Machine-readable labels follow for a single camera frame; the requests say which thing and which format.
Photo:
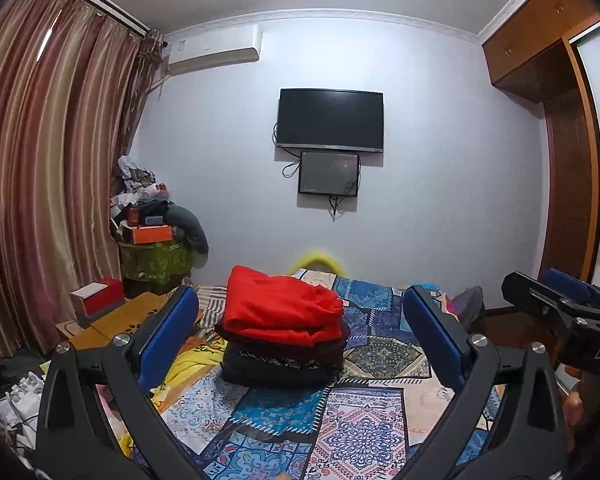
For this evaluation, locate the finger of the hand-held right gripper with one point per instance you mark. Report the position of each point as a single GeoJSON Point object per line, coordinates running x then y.
{"type": "Point", "coordinates": [525, 290]}
{"type": "Point", "coordinates": [565, 280]}

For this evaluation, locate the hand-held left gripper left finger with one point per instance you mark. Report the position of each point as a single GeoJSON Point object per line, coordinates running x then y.
{"type": "Point", "coordinates": [172, 330]}

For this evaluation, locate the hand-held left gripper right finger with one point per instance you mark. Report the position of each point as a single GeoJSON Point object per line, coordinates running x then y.
{"type": "Point", "coordinates": [432, 330]}

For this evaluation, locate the red zip jacket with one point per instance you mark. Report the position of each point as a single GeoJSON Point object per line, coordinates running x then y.
{"type": "Point", "coordinates": [280, 305]}

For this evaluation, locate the pile of clothes and boxes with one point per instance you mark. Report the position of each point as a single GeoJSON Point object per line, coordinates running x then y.
{"type": "Point", "coordinates": [137, 180]}

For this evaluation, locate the person's right hand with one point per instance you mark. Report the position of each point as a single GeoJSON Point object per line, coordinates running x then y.
{"type": "Point", "coordinates": [576, 395]}

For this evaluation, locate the purple grey backpack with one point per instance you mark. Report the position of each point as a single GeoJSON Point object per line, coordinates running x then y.
{"type": "Point", "coordinates": [467, 305]}

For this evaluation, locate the wooden folding lap table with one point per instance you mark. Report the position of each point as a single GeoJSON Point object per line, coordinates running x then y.
{"type": "Point", "coordinates": [130, 310]}

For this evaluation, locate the striped grey cloth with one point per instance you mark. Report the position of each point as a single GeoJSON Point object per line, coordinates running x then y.
{"type": "Point", "coordinates": [212, 305]}

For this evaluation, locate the green patterned cloth cover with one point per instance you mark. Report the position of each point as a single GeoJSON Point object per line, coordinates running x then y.
{"type": "Point", "coordinates": [152, 260]}

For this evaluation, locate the red and white box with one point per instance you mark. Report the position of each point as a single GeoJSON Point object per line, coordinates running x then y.
{"type": "Point", "coordinates": [105, 300]}

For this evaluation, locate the brown wooden door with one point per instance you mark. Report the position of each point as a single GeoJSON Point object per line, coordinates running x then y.
{"type": "Point", "coordinates": [565, 185]}

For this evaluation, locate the orange box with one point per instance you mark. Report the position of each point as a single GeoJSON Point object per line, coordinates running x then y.
{"type": "Point", "coordinates": [152, 234]}

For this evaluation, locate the maroon folded garment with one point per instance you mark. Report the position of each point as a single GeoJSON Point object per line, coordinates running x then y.
{"type": "Point", "coordinates": [332, 347]}

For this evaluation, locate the blue patchwork bed blanket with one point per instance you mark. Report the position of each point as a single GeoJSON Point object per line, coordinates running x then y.
{"type": "Point", "coordinates": [370, 410]}

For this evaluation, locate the dark navy folded garment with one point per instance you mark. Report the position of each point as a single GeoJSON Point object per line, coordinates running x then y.
{"type": "Point", "coordinates": [270, 375]}

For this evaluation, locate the black patterned folded garment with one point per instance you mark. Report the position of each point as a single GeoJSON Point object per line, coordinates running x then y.
{"type": "Point", "coordinates": [290, 360]}

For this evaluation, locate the yellow round headboard piece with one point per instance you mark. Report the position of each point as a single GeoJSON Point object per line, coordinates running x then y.
{"type": "Point", "coordinates": [320, 255]}

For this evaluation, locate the pile of papers and bags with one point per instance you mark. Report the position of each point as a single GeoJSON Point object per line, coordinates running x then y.
{"type": "Point", "coordinates": [20, 395]}

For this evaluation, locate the brown striped curtain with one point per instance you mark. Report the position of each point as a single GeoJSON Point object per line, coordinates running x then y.
{"type": "Point", "coordinates": [45, 160]}

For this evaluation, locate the wooden wardrobe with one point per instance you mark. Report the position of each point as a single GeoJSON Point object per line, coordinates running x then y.
{"type": "Point", "coordinates": [530, 35]}

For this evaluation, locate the white air conditioner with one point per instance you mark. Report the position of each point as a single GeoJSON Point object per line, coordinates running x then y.
{"type": "Point", "coordinates": [210, 50]}

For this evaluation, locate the small black wall monitor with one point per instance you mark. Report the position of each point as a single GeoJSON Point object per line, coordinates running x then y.
{"type": "Point", "coordinates": [328, 172]}

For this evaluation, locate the black wall television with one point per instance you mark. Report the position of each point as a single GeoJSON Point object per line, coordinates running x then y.
{"type": "Point", "coordinates": [330, 117]}

